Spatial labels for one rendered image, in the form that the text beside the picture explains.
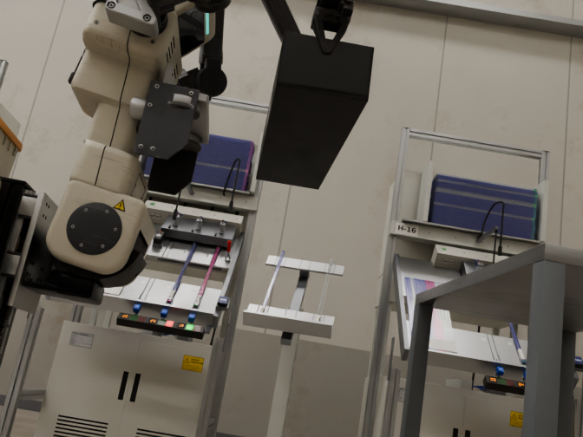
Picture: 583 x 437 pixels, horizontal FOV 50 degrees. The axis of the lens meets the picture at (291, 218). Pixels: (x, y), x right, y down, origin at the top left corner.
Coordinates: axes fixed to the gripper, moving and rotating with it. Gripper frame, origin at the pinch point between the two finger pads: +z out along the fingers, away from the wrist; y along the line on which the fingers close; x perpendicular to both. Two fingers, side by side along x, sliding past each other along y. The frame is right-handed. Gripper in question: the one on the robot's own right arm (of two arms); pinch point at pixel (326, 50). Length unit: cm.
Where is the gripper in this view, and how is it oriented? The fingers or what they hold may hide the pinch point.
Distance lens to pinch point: 121.7
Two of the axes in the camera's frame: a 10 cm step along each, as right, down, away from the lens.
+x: -9.8, -1.6, -0.8
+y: -1.2, 2.5, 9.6
